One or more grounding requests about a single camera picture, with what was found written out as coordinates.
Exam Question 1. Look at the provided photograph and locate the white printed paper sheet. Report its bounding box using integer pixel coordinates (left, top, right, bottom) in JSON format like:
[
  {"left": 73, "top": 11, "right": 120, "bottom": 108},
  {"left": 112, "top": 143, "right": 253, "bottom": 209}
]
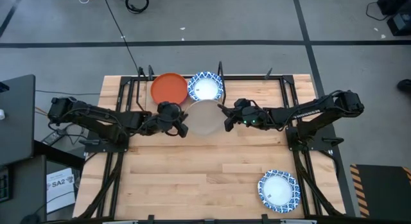
[{"left": 46, "top": 167, "right": 76, "bottom": 214}]

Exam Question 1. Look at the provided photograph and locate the black power adapter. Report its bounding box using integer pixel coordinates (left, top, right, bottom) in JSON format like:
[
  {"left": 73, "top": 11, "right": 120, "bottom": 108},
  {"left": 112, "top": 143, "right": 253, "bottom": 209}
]
[{"left": 40, "top": 128, "right": 67, "bottom": 146}]

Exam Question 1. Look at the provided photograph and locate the beige plastic plate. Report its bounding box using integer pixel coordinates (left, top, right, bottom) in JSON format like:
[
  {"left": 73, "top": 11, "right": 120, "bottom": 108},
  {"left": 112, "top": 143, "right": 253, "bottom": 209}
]
[{"left": 184, "top": 99, "right": 227, "bottom": 137}]

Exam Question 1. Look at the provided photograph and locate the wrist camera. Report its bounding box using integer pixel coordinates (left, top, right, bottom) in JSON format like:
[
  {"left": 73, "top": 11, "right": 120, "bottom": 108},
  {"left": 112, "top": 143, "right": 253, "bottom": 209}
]
[
  {"left": 233, "top": 98, "right": 252, "bottom": 110},
  {"left": 156, "top": 101, "right": 182, "bottom": 118}
]

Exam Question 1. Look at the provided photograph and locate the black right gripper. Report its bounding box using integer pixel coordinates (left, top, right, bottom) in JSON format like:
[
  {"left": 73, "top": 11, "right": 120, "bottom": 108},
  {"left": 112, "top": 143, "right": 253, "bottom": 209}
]
[{"left": 217, "top": 103, "right": 269, "bottom": 132}]

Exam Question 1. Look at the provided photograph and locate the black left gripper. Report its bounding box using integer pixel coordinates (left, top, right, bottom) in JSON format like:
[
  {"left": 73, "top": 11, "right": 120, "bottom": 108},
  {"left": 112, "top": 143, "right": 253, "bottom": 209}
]
[{"left": 148, "top": 105, "right": 189, "bottom": 138}]

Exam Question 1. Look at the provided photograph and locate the blue patterned paper bowl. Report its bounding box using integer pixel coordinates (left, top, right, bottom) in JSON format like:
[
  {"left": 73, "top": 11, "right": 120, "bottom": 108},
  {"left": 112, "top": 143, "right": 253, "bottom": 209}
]
[
  {"left": 257, "top": 169, "right": 301, "bottom": 214},
  {"left": 187, "top": 71, "right": 224, "bottom": 102}
]

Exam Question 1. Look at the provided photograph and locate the person's shoe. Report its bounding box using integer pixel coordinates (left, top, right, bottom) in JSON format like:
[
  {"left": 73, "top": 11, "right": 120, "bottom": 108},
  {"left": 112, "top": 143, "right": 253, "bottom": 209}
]
[{"left": 396, "top": 78, "right": 411, "bottom": 94}]

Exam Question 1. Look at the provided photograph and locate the black equipment case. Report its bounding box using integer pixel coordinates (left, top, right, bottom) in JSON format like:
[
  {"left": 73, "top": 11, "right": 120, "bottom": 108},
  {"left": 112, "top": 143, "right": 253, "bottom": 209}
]
[
  {"left": 386, "top": 11, "right": 411, "bottom": 37},
  {"left": 376, "top": 0, "right": 411, "bottom": 16}
]

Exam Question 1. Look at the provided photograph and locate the black keyboard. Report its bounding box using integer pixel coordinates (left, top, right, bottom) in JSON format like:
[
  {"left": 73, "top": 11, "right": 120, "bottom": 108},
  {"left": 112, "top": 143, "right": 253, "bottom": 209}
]
[{"left": 0, "top": 166, "right": 14, "bottom": 203}]

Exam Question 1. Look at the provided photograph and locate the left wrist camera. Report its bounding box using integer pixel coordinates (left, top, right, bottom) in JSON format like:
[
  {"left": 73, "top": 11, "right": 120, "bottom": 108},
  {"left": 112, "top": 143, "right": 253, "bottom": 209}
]
[{"left": 156, "top": 101, "right": 182, "bottom": 118}]

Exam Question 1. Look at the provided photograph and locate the coiled black cable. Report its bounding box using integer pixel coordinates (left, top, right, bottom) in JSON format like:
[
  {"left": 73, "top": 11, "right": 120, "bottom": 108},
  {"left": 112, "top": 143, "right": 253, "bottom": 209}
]
[{"left": 124, "top": 0, "right": 150, "bottom": 15}]

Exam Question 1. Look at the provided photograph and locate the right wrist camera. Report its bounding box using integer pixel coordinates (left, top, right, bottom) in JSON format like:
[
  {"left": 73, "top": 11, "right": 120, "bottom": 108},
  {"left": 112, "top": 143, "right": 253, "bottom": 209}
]
[{"left": 233, "top": 98, "right": 252, "bottom": 110}]

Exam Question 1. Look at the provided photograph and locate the dark grey desk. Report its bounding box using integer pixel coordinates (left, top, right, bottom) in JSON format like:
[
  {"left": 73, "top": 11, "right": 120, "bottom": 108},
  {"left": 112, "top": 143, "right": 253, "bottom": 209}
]
[{"left": 0, "top": 74, "right": 36, "bottom": 167}]

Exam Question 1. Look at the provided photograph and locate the black metal rig frame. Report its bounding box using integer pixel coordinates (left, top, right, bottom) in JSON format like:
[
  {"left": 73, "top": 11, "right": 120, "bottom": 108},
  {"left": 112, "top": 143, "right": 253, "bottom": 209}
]
[{"left": 73, "top": 66, "right": 346, "bottom": 224}]

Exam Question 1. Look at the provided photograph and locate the long black cable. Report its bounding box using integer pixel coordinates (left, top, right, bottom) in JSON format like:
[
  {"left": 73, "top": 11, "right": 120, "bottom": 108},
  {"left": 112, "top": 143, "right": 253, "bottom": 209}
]
[{"left": 101, "top": 0, "right": 142, "bottom": 74}]

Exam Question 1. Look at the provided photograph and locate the black hazard striped mat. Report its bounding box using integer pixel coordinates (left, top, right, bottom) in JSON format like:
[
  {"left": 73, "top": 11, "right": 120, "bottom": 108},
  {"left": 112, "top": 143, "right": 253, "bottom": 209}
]
[{"left": 349, "top": 164, "right": 411, "bottom": 218}]

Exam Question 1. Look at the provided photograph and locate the orange plastic plate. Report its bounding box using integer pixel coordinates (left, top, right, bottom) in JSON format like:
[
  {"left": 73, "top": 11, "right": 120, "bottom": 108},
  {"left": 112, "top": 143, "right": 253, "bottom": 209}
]
[{"left": 150, "top": 72, "right": 189, "bottom": 105}]

